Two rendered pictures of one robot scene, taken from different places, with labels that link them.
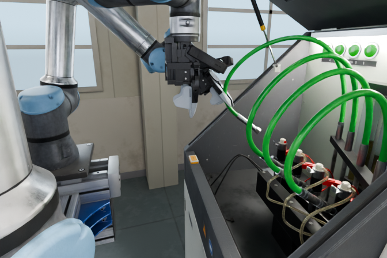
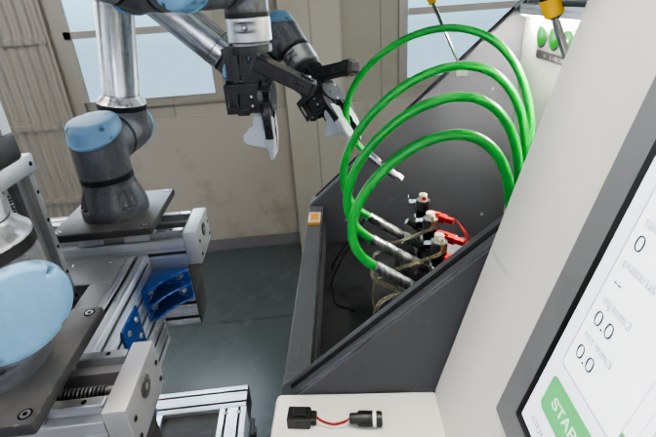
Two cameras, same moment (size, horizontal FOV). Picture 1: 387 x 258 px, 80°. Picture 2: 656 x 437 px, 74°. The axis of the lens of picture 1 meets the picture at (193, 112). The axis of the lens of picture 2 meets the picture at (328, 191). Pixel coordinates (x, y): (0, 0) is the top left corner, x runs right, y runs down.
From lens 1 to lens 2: 0.34 m
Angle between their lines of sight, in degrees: 15
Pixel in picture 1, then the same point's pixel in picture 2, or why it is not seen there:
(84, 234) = (53, 273)
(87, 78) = (200, 79)
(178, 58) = (242, 76)
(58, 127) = (114, 168)
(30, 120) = (80, 159)
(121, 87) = not seen: hidden behind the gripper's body
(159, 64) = not seen: hidden behind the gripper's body
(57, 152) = (116, 201)
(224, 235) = (304, 319)
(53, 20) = (102, 19)
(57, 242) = (20, 273)
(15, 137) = not seen: outside the picture
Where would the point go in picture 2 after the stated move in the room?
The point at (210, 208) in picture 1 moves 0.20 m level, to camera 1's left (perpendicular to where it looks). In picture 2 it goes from (304, 286) to (213, 278)
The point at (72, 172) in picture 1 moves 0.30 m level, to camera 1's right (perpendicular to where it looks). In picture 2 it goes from (133, 226) to (258, 234)
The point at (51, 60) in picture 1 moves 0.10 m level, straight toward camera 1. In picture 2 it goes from (105, 74) to (100, 80)
